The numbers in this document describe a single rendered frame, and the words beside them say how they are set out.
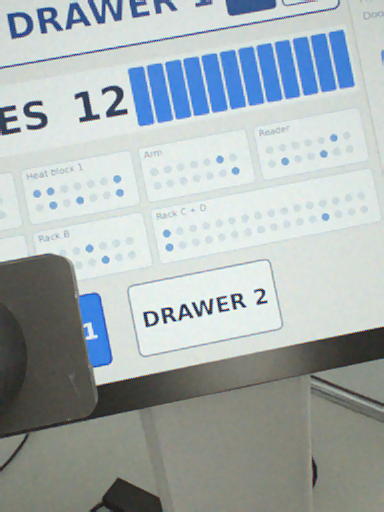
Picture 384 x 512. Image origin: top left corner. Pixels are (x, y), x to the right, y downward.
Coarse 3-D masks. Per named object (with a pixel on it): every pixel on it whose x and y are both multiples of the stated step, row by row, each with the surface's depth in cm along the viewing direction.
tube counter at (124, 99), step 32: (320, 32) 45; (128, 64) 45; (160, 64) 45; (192, 64) 45; (224, 64) 45; (256, 64) 45; (288, 64) 45; (320, 64) 45; (352, 64) 45; (96, 96) 44; (128, 96) 45; (160, 96) 45; (192, 96) 45; (224, 96) 45; (256, 96) 45; (288, 96) 45; (320, 96) 45; (96, 128) 44; (128, 128) 44
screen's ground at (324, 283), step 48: (144, 48) 45; (192, 48) 45; (0, 96) 44; (48, 96) 44; (336, 96) 45; (0, 144) 44; (48, 144) 44; (96, 144) 44; (336, 240) 45; (96, 288) 44; (288, 288) 45; (336, 288) 45; (288, 336) 45; (96, 384) 44
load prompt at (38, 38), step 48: (0, 0) 44; (48, 0) 45; (96, 0) 45; (144, 0) 45; (192, 0) 45; (240, 0) 45; (288, 0) 45; (336, 0) 46; (0, 48) 44; (48, 48) 44; (96, 48) 45
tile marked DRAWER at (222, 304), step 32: (128, 288) 44; (160, 288) 44; (192, 288) 44; (224, 288) 44; (256, 288) 45; (160, 320) 44; (192, 320) 44; (224, 320) 44; (256, 320) 44; (160, 352) 44
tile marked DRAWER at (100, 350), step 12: (84, 300) 44; (96, 300) 44; (84, 312) 44; (96, 312) 44; (84, 324) 44; (96, 324) 44; (96, 336) 44; (108, 336) 44; (96, 348) 44; (108, 348) 44; (96, 360) 44; (108, 360) 44
